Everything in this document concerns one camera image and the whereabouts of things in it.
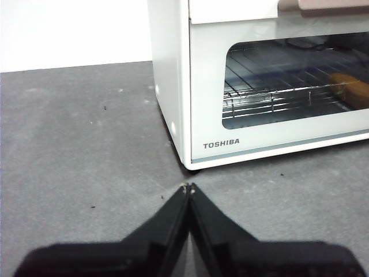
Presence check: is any glass oven door with handle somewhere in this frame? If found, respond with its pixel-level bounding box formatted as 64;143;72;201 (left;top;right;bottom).
189;0;369;163

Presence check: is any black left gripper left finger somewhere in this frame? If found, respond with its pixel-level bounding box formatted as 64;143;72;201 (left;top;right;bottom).
13;183;190;277

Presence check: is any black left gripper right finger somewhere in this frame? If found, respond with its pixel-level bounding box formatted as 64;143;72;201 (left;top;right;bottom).
189;182;369;277

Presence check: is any cream Toshiba toaster oven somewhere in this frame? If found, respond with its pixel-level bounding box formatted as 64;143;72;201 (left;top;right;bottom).
146;0;369;171

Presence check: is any metal wire oven rack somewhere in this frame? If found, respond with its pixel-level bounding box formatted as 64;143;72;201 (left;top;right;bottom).
221;47;369;121

